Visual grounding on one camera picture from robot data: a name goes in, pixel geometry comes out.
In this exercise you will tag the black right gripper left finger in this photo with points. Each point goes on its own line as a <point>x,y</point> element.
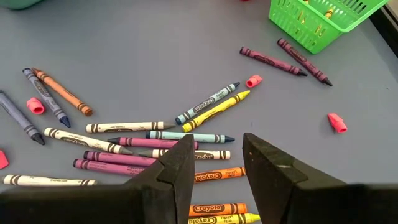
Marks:
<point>161,193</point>

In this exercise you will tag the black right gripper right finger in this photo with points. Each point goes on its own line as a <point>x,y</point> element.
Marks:
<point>280,193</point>

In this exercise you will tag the light blue crayon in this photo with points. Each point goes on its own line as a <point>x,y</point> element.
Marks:
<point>205,137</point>
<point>206,104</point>

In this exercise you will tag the orange brown crayon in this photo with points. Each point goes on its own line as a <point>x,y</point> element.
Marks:
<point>62,91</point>

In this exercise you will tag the teal plastic bin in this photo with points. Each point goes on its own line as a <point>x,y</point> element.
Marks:
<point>15,3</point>

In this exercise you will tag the magenta crayon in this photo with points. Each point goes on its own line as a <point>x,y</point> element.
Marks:
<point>118,158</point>
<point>105,167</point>
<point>146,142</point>

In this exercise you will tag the white crayon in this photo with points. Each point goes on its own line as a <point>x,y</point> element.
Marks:
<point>124,127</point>
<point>211,154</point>
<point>46,180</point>
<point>84,140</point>

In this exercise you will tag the pink eraser cap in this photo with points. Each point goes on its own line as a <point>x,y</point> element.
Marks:
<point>254,81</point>
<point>3,160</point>
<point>35,106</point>
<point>337,123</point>

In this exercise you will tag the mauve crayon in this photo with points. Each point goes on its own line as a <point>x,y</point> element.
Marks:
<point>273,61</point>
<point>304,62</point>

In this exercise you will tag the green plastic basket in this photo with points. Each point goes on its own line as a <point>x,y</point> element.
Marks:
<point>339,29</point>

